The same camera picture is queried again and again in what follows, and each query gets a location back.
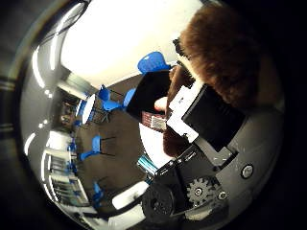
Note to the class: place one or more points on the blue chair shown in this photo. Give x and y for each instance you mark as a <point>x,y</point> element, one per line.
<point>153,62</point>
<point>107,99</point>
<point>97,191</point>
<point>92,147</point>
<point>129,96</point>

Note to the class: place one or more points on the small round white table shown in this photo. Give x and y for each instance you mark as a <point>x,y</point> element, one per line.
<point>88,108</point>

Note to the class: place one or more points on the pink pig plush toy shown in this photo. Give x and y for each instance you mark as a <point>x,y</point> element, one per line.
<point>160,103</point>

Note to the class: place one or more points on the teal striped panel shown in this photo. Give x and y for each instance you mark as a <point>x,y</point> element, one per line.
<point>145,164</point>

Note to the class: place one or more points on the black container box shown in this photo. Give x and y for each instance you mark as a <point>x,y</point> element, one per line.
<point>150,92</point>

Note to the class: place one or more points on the brown teddy bear plush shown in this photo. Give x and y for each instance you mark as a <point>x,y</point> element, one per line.
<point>224,54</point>

